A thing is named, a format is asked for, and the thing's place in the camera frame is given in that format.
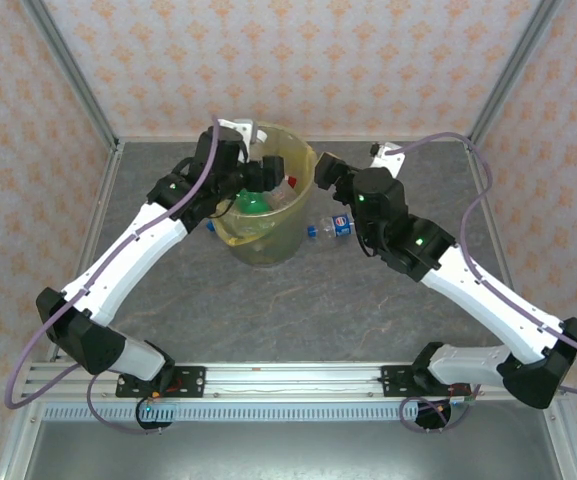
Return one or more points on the clear bottle white cap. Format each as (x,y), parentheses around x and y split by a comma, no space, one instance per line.
(283,196)

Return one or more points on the green Sprite bottle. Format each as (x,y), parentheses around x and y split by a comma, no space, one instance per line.
(253,205)

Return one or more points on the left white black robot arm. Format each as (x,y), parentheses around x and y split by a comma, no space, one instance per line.
(113,280)

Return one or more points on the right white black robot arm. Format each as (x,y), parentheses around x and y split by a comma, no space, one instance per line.
(493,305)

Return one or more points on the yellow plastic bin liner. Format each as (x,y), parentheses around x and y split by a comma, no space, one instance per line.
(298,155)

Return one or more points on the yellow plastic bin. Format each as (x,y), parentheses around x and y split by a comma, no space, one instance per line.
(268,250)

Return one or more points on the Pepsi label clear bottle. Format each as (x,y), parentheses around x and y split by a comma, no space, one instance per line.
(340,225)

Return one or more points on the blue white label bottle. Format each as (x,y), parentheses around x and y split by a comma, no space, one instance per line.
(211,226)

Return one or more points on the grey metal sheet panel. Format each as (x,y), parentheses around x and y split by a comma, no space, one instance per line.
(293,450)

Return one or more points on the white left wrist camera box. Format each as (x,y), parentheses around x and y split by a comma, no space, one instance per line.
(235,127)

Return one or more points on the aluminium table back rail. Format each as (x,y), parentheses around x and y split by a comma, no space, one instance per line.
(368,138)

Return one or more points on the aluminium table side rail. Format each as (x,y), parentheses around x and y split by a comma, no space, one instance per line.
(473,160)
(109,170)

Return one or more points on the aluminium frame post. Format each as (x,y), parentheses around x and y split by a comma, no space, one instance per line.
(74,70)
(512,70)

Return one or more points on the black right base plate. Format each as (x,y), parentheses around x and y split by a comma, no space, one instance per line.
(393,380)

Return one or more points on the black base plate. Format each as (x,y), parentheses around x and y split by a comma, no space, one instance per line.
(393,380)
(193,380)

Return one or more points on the aluminium mounting rail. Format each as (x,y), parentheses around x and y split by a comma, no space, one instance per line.
(293,380)

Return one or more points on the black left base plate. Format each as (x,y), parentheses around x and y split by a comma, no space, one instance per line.
(193,380)

